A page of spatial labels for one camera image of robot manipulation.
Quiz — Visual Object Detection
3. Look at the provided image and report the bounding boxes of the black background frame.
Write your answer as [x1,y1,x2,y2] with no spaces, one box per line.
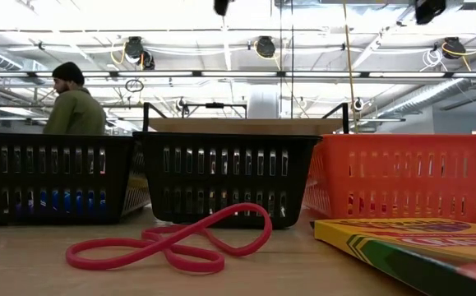
[182,101,249,121]

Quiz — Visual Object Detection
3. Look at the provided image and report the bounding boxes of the orange slotted plastic basket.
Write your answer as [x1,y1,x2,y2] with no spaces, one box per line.
[302,133,476,224]

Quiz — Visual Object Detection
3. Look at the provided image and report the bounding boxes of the wooden riser shelf black legs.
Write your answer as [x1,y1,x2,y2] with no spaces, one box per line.
[141,102,350,136]

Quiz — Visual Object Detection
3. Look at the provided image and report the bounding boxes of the black slotted plastic basket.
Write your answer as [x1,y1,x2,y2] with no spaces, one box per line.
[0,132,152,226]
[132,131,323,230]

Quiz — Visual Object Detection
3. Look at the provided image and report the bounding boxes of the long ceiling light bar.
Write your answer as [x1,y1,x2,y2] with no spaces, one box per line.
[0,70,476,80]

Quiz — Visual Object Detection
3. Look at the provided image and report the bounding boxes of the white coiled cable bundle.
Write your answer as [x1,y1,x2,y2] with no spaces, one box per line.
[421,47,444,72]

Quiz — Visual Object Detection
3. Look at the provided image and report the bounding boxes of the yellow hanging cable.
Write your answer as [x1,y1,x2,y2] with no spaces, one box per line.
[341,0,361,133]

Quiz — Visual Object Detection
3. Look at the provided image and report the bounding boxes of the red rubber band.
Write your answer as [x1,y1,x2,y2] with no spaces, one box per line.
[65,202,274,275]

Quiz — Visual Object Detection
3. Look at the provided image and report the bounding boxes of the black ceiling cable reel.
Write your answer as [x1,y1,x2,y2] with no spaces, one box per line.
[255,35,277,60]
[441,36,464,61]
[124,36,156,72]

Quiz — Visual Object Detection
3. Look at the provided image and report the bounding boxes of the black hanging cable loop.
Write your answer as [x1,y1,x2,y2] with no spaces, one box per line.
[124,79,146,95]

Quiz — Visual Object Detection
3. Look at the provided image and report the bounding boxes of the blue spiral coil ring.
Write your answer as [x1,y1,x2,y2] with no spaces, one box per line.
[27,189,71,215]
[75,189,108,215]

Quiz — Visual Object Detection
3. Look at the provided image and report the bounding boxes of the person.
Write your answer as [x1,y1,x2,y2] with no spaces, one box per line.
[42,61,107,136]

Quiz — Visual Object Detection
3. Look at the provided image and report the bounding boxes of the yellow green crayon box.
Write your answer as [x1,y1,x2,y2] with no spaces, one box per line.
[313,217,476,296]

